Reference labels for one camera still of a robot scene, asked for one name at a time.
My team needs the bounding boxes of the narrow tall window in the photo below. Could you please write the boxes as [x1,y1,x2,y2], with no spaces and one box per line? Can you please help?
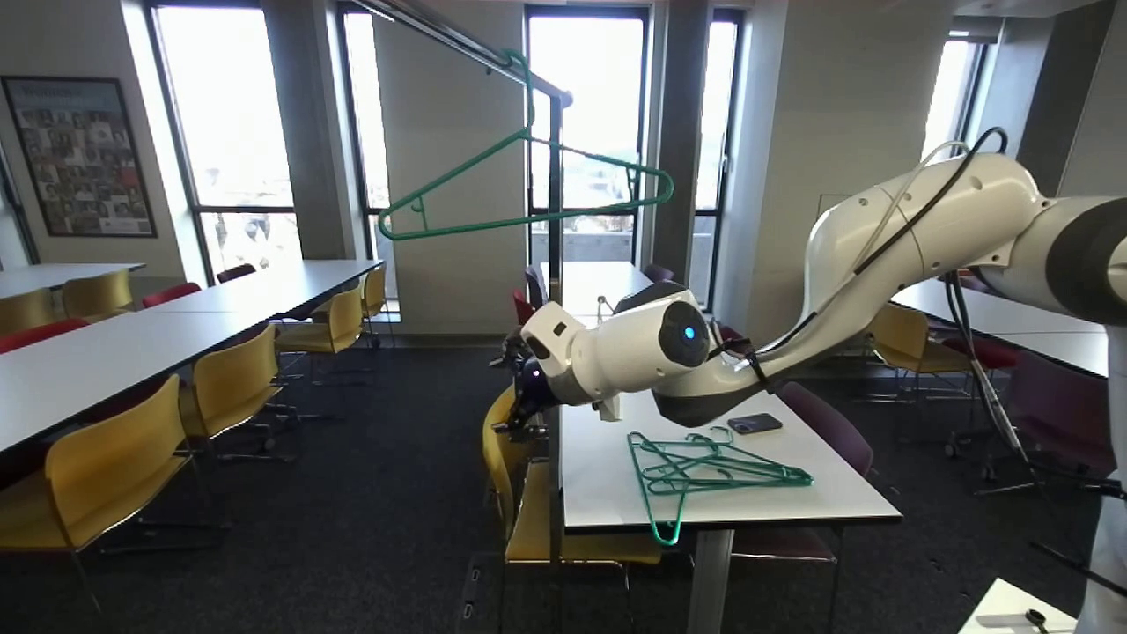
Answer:
[685,5,745,310]
[333,2,397,295]

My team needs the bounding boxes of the tall window with balcony view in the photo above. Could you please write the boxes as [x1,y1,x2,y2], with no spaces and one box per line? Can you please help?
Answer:
[522,2,650,267]

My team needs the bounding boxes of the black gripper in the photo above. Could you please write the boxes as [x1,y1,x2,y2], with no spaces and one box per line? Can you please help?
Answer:
[500,335,555,441]

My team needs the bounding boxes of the red chair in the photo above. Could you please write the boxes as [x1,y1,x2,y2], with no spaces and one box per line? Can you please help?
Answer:
[137,278,203,312]
[506,288,553,341]
[0,312,90,359]
[965,335,1027,372]

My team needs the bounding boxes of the metal clothes rail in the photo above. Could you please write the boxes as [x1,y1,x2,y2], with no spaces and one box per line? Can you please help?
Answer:
[347,0,577,591]

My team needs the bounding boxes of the wide tall window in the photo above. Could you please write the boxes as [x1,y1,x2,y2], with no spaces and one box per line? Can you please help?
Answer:
[142,0,299,285]

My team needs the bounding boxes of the long white table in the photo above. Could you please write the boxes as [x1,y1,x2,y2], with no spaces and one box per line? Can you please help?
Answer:
[0,256,379,454]

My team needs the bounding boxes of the yellow chair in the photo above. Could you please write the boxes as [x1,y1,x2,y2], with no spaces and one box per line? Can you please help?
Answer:
[57,270,137,325]
[175,325,287,461]
[0,369,192,558]
[0,288,62,341]
[273,280,371,359]
[865,299,984,381]
[474,382,664,602]
[360,263,390,319]

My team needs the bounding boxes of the slanted bright window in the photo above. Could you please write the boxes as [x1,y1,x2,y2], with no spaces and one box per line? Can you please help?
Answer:
[914,27,1000,166]

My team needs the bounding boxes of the dark chair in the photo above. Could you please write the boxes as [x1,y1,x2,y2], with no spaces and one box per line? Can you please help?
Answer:
[522,263,553,310]

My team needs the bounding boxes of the green plastic clothes hanger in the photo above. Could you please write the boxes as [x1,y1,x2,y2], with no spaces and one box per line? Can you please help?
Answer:
[375,45,678,247]
[624,429,715,554]
[636,441,816,495]
[654,429,762,474]

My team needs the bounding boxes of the white box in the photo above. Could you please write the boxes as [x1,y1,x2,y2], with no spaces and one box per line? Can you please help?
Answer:
[954,575,1081,634]

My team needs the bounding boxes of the grey table leg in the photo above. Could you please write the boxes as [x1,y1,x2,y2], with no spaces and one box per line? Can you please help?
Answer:
[682,526,739,634]

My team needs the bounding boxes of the framed wall picture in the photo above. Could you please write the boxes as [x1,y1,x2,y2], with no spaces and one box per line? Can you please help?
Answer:
[0,72,162,244]

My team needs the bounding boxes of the black smartphone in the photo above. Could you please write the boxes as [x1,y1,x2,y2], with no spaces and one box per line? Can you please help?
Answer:
[724,413,785,435]

